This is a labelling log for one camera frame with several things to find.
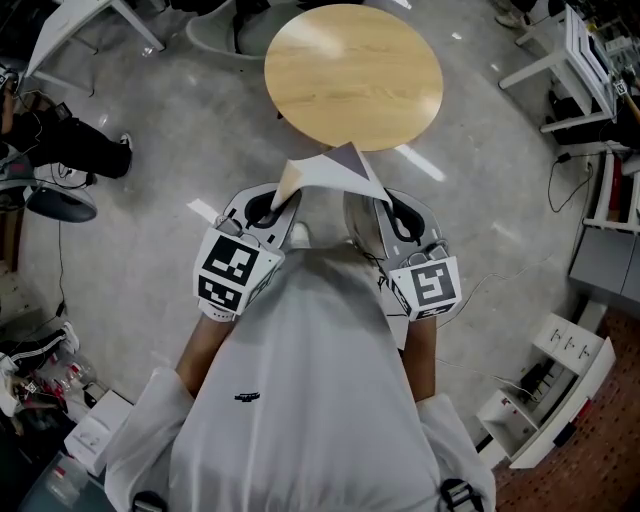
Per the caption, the white floor cable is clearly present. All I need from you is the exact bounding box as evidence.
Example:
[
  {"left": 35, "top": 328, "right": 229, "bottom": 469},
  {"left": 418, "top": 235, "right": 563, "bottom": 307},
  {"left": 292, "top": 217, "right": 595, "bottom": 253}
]
[{"left": 433, "top": 258, "right": 552, "bottom": 332}]

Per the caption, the white cloth with triangle pattern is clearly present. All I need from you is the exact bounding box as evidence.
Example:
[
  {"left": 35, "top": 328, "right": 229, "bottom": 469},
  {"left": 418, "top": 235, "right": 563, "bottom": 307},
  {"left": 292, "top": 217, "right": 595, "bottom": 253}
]
[{"left": 269, "top": 141, "right": 409, "bottom": 351}]

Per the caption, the white cardboard box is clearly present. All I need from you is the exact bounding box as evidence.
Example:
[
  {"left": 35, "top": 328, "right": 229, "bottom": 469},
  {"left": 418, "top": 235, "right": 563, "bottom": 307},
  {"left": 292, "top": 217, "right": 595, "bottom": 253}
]
[{"left": 63, "top": 388, "right": 135, "bottom": 477}]

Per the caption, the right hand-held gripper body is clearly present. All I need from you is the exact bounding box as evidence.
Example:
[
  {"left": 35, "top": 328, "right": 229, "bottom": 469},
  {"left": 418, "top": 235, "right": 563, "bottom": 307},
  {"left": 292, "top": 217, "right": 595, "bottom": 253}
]
[{"left": 387, "top": 241, "right": 463, "bottom": 323}]

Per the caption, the grey oval device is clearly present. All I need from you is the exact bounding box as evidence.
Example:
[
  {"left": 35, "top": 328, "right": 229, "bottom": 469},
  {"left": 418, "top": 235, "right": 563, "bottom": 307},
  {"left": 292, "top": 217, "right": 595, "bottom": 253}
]
[{"left": 25, "top": 180, "right": 99, "bottom": 225}]

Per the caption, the white open shelf box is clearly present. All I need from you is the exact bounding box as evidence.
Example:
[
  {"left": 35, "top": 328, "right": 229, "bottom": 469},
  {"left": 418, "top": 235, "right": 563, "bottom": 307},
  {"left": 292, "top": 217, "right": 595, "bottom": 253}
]
[{"left": 476, "top": 337, "right": 617, "bottom": 470}]

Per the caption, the large white table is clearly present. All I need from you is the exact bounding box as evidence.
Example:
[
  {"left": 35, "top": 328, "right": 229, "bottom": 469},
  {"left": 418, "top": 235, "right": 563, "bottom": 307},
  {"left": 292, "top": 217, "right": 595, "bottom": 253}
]
[{"left": 498, "top": 3, "right": 632, "bottom": 135}]

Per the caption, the black floor cable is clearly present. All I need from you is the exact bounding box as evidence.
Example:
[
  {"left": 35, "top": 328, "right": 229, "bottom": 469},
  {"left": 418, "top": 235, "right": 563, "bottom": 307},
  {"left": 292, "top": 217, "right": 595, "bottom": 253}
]
[{"left": 546, "top": 151, "right": 597, "bottom": 215}]

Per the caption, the grey shell chair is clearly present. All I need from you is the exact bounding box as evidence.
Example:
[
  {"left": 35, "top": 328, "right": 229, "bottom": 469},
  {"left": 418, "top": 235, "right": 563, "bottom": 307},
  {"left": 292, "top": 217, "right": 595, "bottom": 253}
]
[{"left": 185, "top": 0, "right": 301, "bottom": 62}]

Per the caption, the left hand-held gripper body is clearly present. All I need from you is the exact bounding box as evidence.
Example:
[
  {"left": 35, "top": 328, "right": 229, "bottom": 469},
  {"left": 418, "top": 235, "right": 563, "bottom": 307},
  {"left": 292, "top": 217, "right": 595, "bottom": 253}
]
[{"left": 192, "top": 215, "right": 286, "bottom": 324}]

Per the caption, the person's black harness strap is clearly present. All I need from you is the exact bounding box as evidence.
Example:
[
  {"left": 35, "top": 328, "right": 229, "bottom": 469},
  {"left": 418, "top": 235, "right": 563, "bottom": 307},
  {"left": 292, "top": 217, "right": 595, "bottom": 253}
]
[
  {"left": 130, "top": 489, "right": 170, "bottom": 512},
  {"left": 438, "top": 477, "right": 485, "bottom": 512}
]

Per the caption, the pile of clear plastic bottles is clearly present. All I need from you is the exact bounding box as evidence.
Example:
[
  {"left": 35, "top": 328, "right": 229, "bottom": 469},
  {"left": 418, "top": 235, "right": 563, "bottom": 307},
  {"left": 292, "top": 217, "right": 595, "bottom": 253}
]
[{"left": 27, "top": 349, "right": 99, "bottom": 406}]

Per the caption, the person's right forearm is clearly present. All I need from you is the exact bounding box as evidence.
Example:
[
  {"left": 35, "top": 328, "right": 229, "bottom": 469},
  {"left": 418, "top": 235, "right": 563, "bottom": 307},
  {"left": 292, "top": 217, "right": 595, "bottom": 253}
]
[{"left": 405, "top": 313, "right": 442, "bottom": 405}]

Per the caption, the person's left forearm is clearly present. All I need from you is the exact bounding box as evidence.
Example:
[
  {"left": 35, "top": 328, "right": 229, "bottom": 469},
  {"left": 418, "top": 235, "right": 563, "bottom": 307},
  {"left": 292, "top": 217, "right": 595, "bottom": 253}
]
[{"left": 174, "top": 312, "right": 236, "bottom": 399}]

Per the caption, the low white shelf unit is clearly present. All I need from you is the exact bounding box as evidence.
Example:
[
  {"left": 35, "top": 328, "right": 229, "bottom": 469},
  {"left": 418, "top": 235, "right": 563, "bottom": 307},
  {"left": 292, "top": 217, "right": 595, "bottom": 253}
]
[{"left": 583, "top": 148, "right": 640, "bottom": 232}]

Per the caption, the dark glass cabinet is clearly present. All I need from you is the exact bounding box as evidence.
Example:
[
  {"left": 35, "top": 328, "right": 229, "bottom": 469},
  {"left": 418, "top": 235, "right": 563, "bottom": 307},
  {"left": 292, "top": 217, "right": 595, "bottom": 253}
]
[{"left": 29, "top": 449, "right": 109, "bottom": 512}]

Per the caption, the person's white shirt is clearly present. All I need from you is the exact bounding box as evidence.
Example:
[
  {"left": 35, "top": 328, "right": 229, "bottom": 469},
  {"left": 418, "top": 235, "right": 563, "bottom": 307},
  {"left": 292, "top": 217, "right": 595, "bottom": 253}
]
[{"left": 103, "top": 244, "right": 497, "bottom": 512}]

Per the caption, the white table with thin legs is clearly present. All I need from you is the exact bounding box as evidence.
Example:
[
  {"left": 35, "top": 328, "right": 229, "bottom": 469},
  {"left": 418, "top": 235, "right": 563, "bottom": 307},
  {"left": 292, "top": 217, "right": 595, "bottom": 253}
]
[{"left": 24, "top": 0, "right": 167, "bottom": 97}]

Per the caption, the grey cabinet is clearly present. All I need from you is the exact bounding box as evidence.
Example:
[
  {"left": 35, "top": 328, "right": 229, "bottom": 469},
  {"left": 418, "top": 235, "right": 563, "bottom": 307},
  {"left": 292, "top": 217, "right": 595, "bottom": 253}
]
[{"left": 567, "top": 227, "right": 640, "bottom": 307}]

